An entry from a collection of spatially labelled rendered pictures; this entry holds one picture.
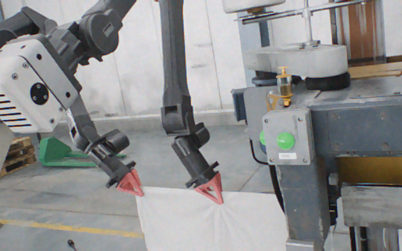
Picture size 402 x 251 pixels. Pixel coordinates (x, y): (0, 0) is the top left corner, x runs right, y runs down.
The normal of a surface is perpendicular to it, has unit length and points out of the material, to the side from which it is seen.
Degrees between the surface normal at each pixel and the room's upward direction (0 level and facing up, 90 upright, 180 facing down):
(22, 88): 90
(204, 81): 90
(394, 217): 90
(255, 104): 90
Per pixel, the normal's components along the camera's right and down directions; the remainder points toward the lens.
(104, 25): 0.86, -0.10
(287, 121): -0.44, 0.26
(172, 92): -0.51, -0.04
